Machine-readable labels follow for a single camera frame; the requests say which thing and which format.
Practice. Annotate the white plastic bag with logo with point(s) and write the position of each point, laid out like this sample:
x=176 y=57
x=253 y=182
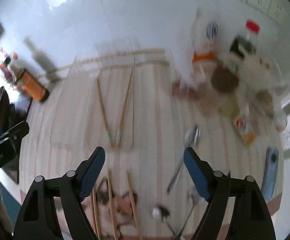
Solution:
x=192 y=39

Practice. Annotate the large steel spoon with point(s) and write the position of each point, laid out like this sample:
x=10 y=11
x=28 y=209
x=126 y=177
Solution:
x=161 y=213

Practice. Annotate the red cap cola bottle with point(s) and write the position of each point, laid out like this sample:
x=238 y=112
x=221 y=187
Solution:
x=247 y=38

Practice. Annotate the blue smartphone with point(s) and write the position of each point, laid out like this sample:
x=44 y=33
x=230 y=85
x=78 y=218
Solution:
x=270 y=173

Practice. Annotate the brown lid plastic jar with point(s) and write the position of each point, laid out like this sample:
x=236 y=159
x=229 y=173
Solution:
x=219 y=85

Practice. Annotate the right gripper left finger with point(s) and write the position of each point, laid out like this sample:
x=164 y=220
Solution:
x=37 y=218

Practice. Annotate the dark soy sauce bottle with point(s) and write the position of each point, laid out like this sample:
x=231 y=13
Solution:
x=25 y=80

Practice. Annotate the clear bag of food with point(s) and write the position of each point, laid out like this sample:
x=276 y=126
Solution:
x=257 y=87

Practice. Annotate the cat pattern striped table mat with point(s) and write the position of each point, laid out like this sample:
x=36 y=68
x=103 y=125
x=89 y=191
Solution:
x=152 y=144

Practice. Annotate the clear plastic utensil tray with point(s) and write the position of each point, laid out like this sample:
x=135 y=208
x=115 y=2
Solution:
x=71 y=123

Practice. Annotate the orange white seasoning packet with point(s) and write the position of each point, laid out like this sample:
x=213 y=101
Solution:
x=244 y=129

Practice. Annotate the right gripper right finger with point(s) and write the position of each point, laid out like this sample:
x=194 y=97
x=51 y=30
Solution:
x=250 y=218

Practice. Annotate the wooden chopstick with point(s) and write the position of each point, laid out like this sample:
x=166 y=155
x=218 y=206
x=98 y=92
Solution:
x=112 y=207
x=100 y=98
x=121 y=124
x=133 y=206
x=93 y=214
x=96 y=214

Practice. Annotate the round bowl steel spoon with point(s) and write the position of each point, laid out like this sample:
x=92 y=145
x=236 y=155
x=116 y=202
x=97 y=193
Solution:
x=194 y=198

